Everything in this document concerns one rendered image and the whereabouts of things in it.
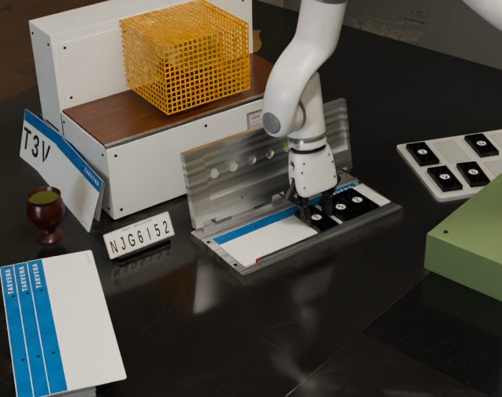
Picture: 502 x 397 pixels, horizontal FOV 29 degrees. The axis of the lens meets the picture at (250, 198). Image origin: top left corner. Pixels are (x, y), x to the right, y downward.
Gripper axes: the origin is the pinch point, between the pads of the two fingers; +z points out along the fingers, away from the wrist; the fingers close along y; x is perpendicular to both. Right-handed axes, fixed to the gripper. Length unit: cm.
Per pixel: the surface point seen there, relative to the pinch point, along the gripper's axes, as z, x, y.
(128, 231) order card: -4.1, 16.7, -37.9
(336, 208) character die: 1.5, 0.4, 5.9
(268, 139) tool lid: -15.4, 11.4, -2.7
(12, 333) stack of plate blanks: -3, -6, -73
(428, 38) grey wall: 24, 162, 184
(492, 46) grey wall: 26, 131, 192
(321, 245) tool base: 4.6, -6.6, -4.4
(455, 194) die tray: 5.6, -8.1, 34.1
